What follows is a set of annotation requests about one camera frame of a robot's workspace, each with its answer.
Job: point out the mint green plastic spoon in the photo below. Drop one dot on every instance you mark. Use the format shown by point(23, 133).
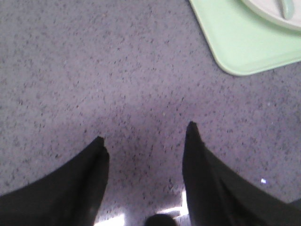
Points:
point(287, 9)

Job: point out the light green plastic tray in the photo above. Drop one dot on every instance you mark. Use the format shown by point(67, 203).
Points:
point(242, 42)

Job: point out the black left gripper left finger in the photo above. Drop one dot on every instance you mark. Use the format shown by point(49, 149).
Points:
point(69, 196)

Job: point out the cream round plate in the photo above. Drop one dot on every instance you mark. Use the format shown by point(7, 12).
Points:
point(270, 10)

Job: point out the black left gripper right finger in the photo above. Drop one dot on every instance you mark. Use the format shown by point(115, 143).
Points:
point(217, 196)

